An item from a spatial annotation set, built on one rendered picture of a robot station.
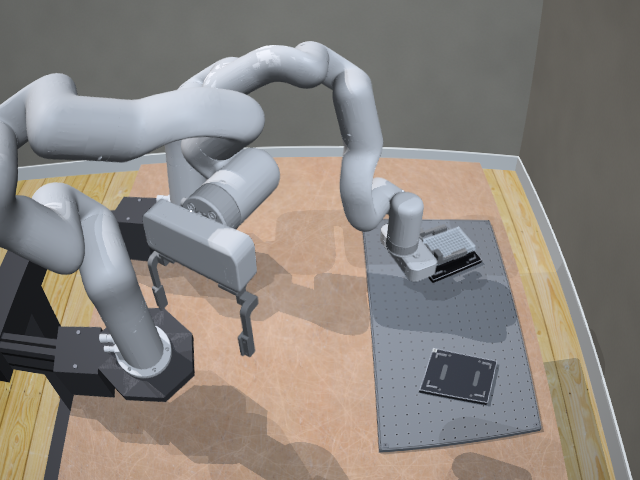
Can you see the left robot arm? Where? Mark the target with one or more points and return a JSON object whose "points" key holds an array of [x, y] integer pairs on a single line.
{"points": [[365, 202]]}

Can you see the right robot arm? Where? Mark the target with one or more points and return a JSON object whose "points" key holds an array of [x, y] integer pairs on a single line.
{"points": [[63, 126]]}

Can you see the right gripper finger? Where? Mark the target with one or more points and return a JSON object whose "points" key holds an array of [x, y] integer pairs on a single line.
{"points": [[157, 288], [248, 302]]}

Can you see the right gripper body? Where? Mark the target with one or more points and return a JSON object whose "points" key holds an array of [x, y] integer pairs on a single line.
{"points": [[205, 246]]}

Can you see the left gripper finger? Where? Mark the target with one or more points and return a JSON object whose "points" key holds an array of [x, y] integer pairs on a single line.
{"points": [[434, 231], [439, 256]]}

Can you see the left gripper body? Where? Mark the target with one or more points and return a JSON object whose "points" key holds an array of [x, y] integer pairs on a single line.
{"points": [[417, 266]]}

